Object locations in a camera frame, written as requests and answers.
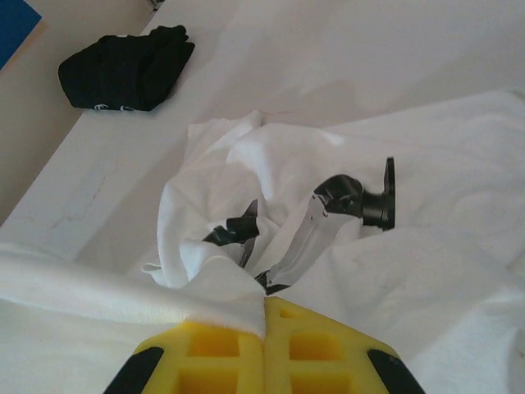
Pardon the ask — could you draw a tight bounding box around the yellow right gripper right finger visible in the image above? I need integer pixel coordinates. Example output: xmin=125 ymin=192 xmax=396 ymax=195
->
xmin=264 ymin=296 xmax=428 ymax=394

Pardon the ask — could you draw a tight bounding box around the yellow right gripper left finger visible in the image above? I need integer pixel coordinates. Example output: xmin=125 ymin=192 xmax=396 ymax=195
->
xmin=101 ymin=319 xmax=266 ymax=394

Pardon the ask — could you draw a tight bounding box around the white t-shirt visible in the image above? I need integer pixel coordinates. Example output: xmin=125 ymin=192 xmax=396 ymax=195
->
xmin=0 ymin=89 xmax=525 ymax=394

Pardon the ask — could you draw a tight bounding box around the folded black t-shirt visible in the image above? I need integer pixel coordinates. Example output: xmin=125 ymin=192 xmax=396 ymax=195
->
xmin=57 ymin=24 xmax=196 ymax=113

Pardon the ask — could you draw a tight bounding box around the white table cover sheet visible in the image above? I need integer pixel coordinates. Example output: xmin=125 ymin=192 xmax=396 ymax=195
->
xmin=0 ymin=0 xmax=525 ymax=255

